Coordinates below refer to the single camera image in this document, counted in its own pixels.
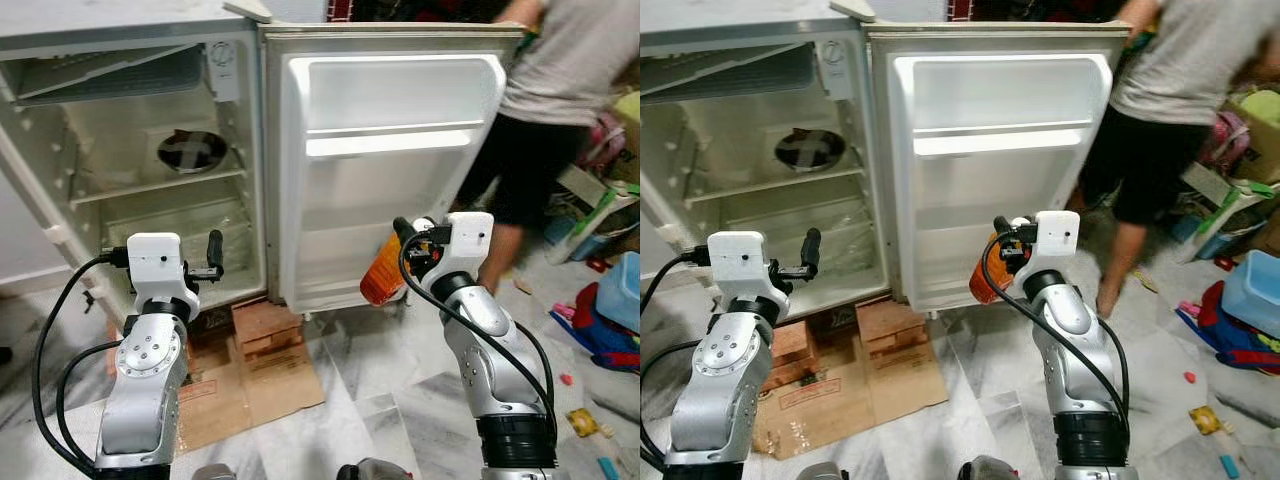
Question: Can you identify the white fridge door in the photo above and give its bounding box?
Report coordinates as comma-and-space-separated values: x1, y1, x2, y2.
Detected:
863, 20, 1133, 315
258, 22, 528, 317

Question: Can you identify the ribbed amber oil bottle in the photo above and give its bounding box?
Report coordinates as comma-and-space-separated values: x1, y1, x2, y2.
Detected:
359, 234, 407, 307
967, 234, 1005, 305

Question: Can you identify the white fridge shelf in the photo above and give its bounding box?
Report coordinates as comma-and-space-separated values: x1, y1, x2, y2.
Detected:
715, 165, 866, 201
68, 167, 248, 209

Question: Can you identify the white fridge thermostat panel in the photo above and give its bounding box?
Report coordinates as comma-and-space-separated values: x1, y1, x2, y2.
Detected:
820, 38, 856, 101
206, 40, 242, 103

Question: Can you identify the brown cardboard sheet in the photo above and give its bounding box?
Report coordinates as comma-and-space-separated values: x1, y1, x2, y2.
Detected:
105, 300, 328, 453
750, 318, 949, 461

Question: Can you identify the blue plastic bin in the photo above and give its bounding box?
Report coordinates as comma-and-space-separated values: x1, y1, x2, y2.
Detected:
596, 251, 641, 333
1222, 249, 1280, 338

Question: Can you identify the white and green stool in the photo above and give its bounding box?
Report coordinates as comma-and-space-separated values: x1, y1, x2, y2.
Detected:
545, 163, 641, 265
1178, 160, 1280, 263

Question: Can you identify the white freezer compartment flap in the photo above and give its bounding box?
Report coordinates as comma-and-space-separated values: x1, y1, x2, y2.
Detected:
5, 43, 208, 104
640, 43, 823, 99

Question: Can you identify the blue and red bag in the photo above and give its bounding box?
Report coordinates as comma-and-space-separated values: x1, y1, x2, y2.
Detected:
548, 283, 641, 375
1176, 281, 1280, 377

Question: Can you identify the pink bag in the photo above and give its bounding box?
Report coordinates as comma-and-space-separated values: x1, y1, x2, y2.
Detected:
1198, 110, 1253, 173
583, 110, 631, 173

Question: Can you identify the yellow-green box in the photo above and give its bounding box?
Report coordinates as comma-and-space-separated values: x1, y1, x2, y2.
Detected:
612, 90, 641, 183
1228, 88, 1280, 186

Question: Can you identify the grey robot right leg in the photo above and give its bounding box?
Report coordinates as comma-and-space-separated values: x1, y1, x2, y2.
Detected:
958, 455, 1033, 480
335, 457, 413, 480

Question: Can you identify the person in grey shirt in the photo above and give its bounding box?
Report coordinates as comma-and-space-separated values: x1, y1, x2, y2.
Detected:
452, 0, 641, 297
1075, 0, 1280, 321

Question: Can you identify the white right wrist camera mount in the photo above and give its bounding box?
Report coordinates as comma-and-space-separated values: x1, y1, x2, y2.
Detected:
1034, 210, 1082, 273
437, 211, 496, 277

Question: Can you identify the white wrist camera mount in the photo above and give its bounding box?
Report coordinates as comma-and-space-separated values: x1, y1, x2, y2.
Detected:
706, 230, 771, 299
126, 232, 189, 301
437, 211, 496, 277
1034, 210, 1082, 273

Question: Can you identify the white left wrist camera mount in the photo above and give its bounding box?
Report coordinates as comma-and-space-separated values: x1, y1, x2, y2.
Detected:
126, 232, 189, 301
706, 230, 771, 299

